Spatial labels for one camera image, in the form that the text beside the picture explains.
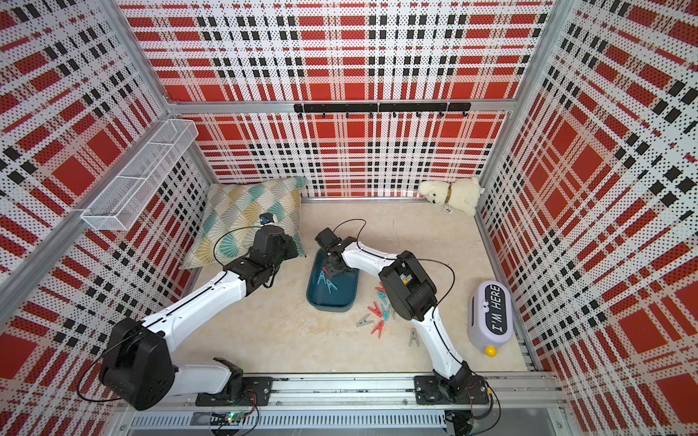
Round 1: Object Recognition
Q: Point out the teal plastic storage box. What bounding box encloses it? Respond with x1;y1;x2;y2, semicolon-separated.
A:
305;250;359;312

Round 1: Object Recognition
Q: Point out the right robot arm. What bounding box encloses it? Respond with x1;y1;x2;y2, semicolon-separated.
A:
316;228;474;398

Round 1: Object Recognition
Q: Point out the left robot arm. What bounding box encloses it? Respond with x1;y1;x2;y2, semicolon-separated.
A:
98;225;298;411

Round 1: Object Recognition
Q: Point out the grey clothespin left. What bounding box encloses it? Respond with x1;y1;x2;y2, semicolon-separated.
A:
356;314;374;327

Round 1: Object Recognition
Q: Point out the grey clothespin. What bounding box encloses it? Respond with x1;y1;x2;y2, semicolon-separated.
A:
356;314;374;327
409;328;420;347

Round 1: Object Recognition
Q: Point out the red clothespin bottom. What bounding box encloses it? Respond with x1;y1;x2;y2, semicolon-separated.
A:
371;321;385;338

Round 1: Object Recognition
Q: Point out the patterned cushion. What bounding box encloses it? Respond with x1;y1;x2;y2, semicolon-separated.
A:
182;177;307;270

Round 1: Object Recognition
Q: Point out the grey clothespin bottom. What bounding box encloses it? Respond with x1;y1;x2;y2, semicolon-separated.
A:
409;328;420;347

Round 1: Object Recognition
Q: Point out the white plush dog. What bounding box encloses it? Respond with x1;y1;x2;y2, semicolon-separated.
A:
418;177;485;216

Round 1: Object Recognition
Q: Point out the green circuit board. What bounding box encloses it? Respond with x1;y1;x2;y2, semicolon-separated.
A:
210;412;248;426

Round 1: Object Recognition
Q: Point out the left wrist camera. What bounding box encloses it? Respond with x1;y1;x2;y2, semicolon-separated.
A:
259;213;276;226

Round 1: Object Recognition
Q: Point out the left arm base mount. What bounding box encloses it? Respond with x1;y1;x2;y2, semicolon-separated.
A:
196;357;274;407

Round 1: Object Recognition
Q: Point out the black hook rail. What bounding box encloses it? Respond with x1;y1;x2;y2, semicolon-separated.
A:
294;102;473;116

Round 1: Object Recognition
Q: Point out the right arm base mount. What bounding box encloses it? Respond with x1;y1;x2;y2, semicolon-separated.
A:
414;374;490;405

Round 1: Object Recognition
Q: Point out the white wire mesh shelf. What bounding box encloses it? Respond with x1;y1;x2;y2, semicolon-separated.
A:
81;118;197;231

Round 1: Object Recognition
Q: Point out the aluminium front rail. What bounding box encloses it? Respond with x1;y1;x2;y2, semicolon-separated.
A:
147;372;567;412

